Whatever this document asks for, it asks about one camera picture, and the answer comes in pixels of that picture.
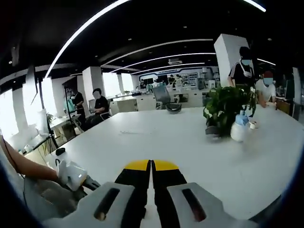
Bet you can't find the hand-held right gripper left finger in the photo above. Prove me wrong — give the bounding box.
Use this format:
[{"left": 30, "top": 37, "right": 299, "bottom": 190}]
[{"left": 44, "top": 159, "right": 151, "bottom": 228}]

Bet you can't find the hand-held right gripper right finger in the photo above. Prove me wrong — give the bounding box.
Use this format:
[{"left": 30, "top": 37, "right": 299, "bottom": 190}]
[{"left": 152, "top": 159, "right": 259, "bottom": 228}]

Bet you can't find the grey perforated mesh chair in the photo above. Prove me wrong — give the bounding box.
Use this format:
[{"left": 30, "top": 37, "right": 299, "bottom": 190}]
[{"left": 23, "top": 177, "right": 83, "bottom": 219}]

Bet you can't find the grey plant pot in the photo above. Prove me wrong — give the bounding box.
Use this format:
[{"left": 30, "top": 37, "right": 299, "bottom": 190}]
[{"left": 205, "top": 125, "right": 221, "bottom": 136}]

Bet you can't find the row of white cabinets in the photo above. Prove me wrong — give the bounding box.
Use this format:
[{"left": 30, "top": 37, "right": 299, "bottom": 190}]
[{"left": 110, "top": 94, "right": 205, "bottom": 114}]

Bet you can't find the white spray bottle blue top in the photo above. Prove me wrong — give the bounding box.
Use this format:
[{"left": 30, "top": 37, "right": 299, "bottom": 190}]
[{"left": 230, "top": 110, "right": 250, "bottom": 143}]

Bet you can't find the dark grey rounded object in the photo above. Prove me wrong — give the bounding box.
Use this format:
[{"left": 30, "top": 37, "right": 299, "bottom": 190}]
[{"left": 165, "top": 103, "right": 182, "bottom": 114}]

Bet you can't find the black stand with panel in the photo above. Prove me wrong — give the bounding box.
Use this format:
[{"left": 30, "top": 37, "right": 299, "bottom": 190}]
[{"left": 25, "top": 65, "right": 60, "bottom": 150}]

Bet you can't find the green leafy plant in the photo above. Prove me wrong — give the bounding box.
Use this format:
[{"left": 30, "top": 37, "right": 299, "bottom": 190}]
[{"left": 203, "top": 85, "right": 257, "bottom": 137}]

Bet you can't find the grey office chair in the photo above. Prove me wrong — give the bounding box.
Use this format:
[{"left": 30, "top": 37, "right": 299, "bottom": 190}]
[{"left": 152, "top": 85, "right": 172, "bottom": 110}]

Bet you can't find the ceiling light strip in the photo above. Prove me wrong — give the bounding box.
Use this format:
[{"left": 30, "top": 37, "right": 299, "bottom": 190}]
[
  {"left": 247, "top": 0, "right": 266, "bottom": 12},
  {"left": 111, "top": 52, "right": 217, "bottom": 72},
  {"left": 45, "top": 0, "right": 130, "bottom": 78},
  {"left": 101, "top": 39, "right": 214, "bottom": 67}
]

